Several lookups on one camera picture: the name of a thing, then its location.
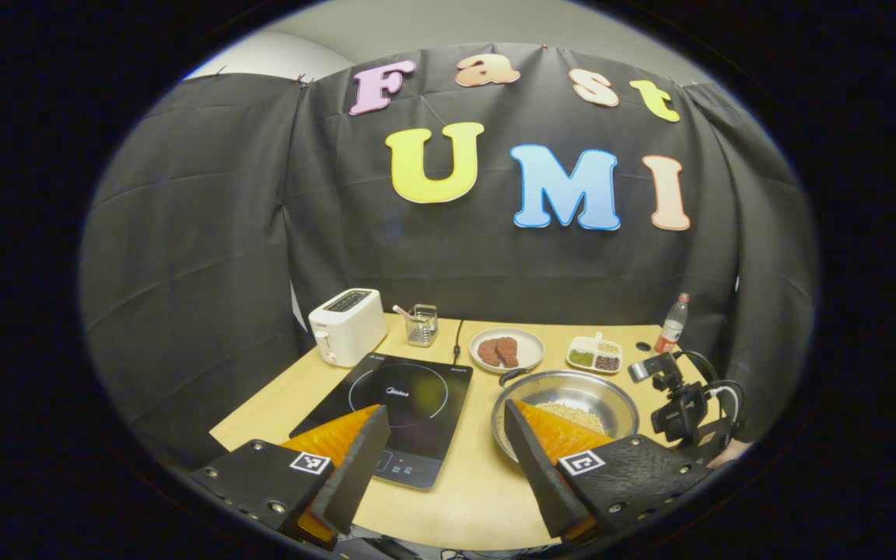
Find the white toaster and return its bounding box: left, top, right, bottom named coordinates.
left=308, top=288, right=388, bottom=368

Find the steel pot with black handles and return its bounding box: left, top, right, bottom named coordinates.
left=491, top=368, right=641, bottom=464

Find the white divided bean dish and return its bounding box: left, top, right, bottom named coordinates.
left=566, top=332, right=624, bottom=375

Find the white round plate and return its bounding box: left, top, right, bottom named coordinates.
left=469, top=327, right=545, bottom=375

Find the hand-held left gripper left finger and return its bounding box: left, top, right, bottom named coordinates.
left=190, top=404, right=392, bottom=551

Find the red label plastic bottle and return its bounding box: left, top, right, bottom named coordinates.
left=653, top=292, right=691, bottom=355

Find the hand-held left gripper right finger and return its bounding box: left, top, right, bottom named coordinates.
left=503, top=400, right=717, bottom=545

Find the metal wire utensil holder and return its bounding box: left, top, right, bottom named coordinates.
left=405, top=304, right=439, bottom=348

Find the pile of soybeans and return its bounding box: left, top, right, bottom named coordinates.
left=534, top=401, right=606, bottom=435

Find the black induction cooktop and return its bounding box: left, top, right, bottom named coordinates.
left=289, top=352, right=474, bottom=491

